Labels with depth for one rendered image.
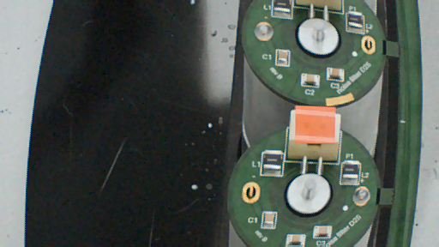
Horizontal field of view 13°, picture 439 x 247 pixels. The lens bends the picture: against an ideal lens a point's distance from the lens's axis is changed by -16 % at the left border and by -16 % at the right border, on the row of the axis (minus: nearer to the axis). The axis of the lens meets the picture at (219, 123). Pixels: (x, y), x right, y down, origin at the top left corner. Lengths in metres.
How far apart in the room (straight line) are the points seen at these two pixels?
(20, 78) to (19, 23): 0.01
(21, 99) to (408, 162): 0.11
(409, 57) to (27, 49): 0.10
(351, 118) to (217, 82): 0.06
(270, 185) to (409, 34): 0.04
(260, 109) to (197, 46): 0.05
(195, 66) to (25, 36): 0.04
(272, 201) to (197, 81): 0.07
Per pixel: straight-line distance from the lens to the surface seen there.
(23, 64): 0.41
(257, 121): 0.35
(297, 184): 0.33
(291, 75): 0.34
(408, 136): 0.33
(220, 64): 0.40
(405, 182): 0.33
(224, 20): 0.40
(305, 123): 0.32
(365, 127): 0.35
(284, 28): 0.34
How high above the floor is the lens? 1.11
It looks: 62 degrees down
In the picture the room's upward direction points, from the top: straight up
